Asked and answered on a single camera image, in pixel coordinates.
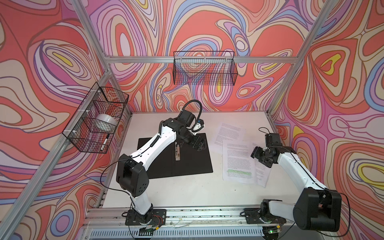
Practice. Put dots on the blue file folder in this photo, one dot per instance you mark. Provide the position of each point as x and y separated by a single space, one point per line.
180 160

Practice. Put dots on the black wire basket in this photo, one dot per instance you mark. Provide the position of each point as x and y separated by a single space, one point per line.
211 68
84 131

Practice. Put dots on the back black wire basket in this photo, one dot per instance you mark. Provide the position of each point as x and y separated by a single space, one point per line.
211 68

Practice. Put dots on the right printed paper sheet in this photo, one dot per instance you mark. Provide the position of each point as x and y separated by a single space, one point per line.
262 171

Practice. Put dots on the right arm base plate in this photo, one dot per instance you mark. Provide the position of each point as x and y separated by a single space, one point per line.
255 216

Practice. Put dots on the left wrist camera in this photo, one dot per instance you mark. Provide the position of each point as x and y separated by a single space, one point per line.
198 126

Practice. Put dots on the white bowl in basket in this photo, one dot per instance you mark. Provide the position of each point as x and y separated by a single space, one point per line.
107 119

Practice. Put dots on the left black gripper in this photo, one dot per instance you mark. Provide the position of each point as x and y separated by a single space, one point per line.
198 147

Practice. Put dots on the far printed paper sheet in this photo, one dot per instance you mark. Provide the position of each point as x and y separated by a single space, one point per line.
226 132

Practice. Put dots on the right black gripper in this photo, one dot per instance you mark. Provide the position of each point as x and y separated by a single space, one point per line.
256 154

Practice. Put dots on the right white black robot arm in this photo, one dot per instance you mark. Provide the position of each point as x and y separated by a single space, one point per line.
318 208

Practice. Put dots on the metal folder clip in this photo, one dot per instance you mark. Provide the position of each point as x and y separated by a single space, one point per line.
177 152

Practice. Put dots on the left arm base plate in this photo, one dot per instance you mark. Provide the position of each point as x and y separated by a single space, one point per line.
154 218

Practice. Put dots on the left black wire basket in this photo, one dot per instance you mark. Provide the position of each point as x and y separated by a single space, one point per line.
84 131

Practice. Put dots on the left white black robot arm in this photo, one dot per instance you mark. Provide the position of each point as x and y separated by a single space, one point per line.
132 170

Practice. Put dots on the black marker pen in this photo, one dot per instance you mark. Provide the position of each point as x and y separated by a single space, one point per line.
104 143

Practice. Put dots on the highlighted printed paper sheet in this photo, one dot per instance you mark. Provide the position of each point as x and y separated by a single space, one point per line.
238 166

